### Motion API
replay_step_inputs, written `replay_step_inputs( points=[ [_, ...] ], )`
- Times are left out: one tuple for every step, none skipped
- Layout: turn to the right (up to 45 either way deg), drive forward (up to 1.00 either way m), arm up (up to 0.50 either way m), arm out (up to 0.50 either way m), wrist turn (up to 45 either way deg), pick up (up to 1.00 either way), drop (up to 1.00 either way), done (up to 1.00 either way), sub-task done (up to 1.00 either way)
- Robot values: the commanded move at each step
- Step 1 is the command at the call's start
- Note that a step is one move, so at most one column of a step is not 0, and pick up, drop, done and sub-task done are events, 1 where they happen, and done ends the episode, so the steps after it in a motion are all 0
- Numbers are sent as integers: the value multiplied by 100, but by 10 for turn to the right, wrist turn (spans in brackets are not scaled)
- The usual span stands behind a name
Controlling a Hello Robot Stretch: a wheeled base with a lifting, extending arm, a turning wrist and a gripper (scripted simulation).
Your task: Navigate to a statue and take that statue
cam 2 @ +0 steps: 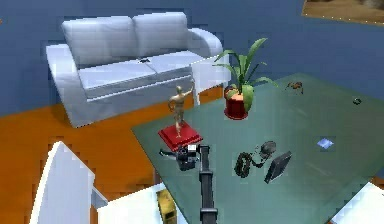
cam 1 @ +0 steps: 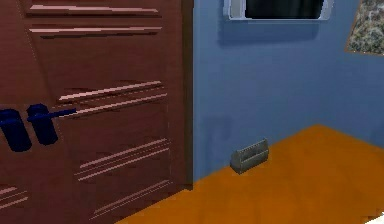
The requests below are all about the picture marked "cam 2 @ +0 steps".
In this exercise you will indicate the small black round object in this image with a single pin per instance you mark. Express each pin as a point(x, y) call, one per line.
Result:
point(357, 100)

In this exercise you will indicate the green plant in red pot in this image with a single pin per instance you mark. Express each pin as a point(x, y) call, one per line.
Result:
point(240, 86)

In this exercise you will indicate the white two-seat sofa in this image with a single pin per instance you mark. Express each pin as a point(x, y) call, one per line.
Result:
point(133, 66)

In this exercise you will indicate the green glass table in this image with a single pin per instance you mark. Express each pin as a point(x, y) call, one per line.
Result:
point(273, 153)

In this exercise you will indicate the brown keyring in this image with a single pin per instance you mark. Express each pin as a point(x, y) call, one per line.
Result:
point(295, 86)

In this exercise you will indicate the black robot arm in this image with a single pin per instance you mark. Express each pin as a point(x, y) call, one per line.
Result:
point(206, 180)

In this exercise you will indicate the small black remote control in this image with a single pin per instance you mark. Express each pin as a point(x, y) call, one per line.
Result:
point(144, 60)

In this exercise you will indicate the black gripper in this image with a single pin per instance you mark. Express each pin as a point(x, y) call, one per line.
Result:
point(184, 160)

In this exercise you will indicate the yellow box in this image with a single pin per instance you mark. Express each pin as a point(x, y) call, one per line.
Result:
point(166, 206)

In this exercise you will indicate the black tablet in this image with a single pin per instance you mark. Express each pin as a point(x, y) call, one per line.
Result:
point(278, 166)

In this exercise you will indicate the gold statue on red base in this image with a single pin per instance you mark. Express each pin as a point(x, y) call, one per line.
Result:
point(179, 120)

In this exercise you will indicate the white chair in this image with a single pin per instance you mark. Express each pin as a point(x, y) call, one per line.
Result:
point(210, 74)
point(63, 186)
point(361, 206)

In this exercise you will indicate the small blue card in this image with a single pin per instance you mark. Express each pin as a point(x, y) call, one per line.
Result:
point(325, 143)

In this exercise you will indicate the framed brown picture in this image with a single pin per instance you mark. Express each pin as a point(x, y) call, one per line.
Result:
point(345, 10)

